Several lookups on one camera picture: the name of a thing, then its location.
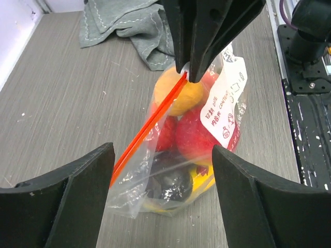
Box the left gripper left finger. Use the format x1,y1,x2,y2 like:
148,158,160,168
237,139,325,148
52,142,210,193
1,143,115,247

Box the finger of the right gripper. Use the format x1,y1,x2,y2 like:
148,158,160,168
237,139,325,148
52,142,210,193
161,0,194,73
189,0,266,83

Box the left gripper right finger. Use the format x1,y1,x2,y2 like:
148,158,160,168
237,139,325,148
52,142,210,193
212,145,330,247

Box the yellow orange toy fruit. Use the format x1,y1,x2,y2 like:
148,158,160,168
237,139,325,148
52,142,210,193
154,66,204,116

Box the dark purple toy plum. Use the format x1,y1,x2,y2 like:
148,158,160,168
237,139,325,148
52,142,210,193
146,151,193,203

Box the red toy apple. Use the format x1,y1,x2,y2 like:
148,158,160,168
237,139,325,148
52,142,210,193
175,106,222,166

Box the clear orange zip bag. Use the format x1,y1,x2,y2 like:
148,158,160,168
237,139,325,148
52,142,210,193
106,44,248,218

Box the red toy tomato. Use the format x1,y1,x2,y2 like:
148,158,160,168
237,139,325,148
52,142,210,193
148,116,178,152

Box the grey folded cloth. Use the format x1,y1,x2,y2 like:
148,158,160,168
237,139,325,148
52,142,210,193
79,0,174,71

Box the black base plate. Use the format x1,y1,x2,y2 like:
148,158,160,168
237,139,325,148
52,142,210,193
277,25,330,191

